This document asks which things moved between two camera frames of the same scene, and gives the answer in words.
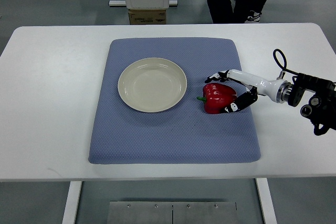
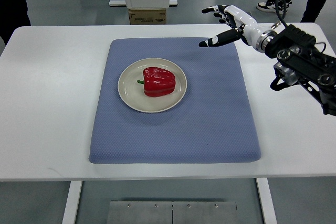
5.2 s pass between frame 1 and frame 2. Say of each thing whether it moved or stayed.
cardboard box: stayed
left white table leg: stayed
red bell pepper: moved
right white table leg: stayed
